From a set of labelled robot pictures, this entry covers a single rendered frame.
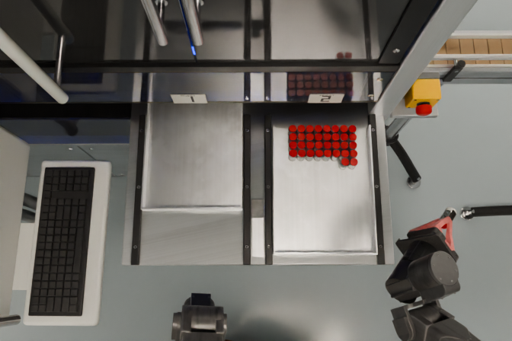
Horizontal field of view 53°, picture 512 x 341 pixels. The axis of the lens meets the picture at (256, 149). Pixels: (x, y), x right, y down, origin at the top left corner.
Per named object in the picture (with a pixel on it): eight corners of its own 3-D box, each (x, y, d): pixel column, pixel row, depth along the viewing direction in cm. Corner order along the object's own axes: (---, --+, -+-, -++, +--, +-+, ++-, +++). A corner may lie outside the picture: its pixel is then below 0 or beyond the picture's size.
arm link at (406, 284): (376, 287, 91) (398, 310, 90) (401, 277, 85) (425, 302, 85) (393, 261, 95) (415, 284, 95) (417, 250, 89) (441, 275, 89)
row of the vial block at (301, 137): (287, 137, 140) (288, 132, 135) (353, 137, 140) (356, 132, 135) (287, 145, 139) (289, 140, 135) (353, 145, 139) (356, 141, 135)
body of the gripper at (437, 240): (461, 256, 93) (446, 284, 88) (416, 262, 101) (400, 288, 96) (441, 227, 92) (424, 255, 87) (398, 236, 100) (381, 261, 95)
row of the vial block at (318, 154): (288, 153, 138) (289, 148, 134) (354, 153, 138) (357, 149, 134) (288, 161, 138) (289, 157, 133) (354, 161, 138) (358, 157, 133)
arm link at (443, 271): (399, 343, 86) (435, 331, 90) (447, 333, 77) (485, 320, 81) (374, 273, 90) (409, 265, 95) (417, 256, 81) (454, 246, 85)
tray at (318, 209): (273, 128, 140) (273, 124, 137) (367, 129, 140) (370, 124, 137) (273, 254, 132) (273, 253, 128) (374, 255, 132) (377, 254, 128)
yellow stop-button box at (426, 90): (402, 82, 135) (411, 71, 128) (430, 82, 135) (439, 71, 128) (404, 109, 133) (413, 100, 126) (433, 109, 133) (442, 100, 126)
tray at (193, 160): (150, 89, 144) (147, 84, 140) (243, 89, 143) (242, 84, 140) (143, 210, 135) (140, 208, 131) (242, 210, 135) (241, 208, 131)
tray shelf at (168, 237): (133, 92, 145) (132, 90, 144) (380, 91, 145) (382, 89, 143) (123, 265, 133) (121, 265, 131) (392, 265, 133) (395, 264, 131)
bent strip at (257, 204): (251, 202, 135) (251, 199, 130) (263, 202, 135) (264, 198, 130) (252, 256, 132) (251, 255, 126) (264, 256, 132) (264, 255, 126)
